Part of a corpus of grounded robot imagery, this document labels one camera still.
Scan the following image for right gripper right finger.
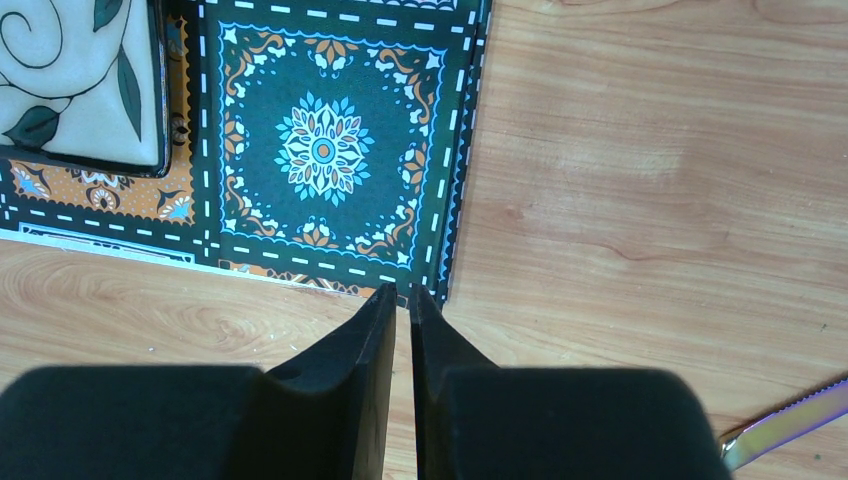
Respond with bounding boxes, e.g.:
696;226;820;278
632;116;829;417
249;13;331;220
408;286;730;479

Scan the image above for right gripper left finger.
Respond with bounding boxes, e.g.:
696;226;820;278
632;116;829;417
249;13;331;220
1;284;397;479

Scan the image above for colourful patterned placemat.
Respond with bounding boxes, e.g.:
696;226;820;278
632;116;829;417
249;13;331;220
1;1;492;303

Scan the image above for square floral plate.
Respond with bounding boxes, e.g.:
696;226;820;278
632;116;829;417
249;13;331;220
1;1;171;178

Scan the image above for purple handled knife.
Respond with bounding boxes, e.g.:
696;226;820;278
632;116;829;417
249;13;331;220
718;375;847;471

